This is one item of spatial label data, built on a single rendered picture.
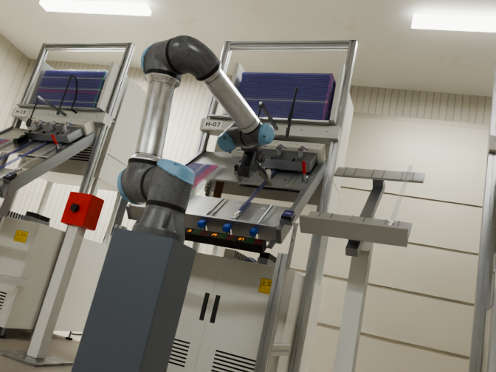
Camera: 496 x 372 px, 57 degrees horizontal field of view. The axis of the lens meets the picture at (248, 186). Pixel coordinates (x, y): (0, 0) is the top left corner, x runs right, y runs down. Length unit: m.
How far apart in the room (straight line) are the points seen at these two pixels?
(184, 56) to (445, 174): 3.71
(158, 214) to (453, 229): 3.72
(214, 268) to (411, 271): 2.76
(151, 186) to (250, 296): 0.87
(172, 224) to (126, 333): 0.31
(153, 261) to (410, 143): 3.95
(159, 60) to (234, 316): 1.11
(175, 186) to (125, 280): 0.29
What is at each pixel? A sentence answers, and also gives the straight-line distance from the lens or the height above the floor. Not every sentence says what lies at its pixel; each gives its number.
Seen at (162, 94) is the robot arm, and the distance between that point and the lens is 1.49.
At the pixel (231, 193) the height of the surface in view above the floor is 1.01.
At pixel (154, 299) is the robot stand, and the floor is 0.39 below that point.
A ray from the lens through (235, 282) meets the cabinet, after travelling 2.06.
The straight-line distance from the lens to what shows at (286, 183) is 2.09.
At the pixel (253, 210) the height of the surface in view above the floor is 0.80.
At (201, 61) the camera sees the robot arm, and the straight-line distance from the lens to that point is 1.45.
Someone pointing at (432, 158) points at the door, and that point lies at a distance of 4.87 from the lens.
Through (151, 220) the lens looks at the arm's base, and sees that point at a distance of 1.27.
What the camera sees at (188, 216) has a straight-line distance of 1.85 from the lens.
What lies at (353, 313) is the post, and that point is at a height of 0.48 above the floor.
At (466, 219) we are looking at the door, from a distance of 4.74.
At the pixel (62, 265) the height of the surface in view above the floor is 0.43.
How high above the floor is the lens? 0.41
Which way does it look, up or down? 15 degrees up
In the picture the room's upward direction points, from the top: 13 degrees clockwise
